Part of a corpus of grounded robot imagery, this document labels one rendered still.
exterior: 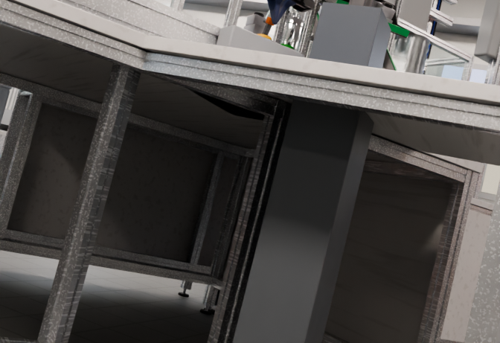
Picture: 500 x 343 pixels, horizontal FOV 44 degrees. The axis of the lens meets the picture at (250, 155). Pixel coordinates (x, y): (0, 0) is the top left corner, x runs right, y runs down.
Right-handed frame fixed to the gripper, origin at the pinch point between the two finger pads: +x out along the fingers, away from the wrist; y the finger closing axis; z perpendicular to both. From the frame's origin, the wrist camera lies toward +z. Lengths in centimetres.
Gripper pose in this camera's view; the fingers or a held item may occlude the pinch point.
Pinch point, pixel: (277, 12)
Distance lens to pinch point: 170.6
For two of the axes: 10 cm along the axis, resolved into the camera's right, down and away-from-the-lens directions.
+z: 5.0, 0.5, -8.6
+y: 8.3, 2.5, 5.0
